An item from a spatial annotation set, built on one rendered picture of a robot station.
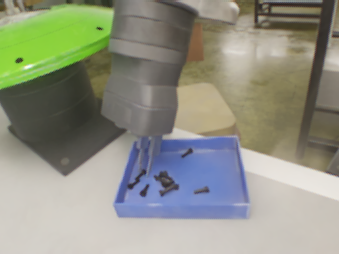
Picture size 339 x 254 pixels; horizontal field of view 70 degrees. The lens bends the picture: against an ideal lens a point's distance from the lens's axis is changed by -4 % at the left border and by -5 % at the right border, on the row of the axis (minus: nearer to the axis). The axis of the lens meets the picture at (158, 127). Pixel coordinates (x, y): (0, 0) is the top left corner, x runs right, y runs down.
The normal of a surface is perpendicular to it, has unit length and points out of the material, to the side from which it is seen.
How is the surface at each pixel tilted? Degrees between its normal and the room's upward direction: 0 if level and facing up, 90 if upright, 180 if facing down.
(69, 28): 23
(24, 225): 0
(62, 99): 90
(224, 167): 0
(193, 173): 0
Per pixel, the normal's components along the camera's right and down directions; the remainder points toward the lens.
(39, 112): 0.18, 0.54
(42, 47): 0.09, -0.58
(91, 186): -0.16, -0.80
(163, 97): 0.70, 0.00
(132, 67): -0.74, 0.21
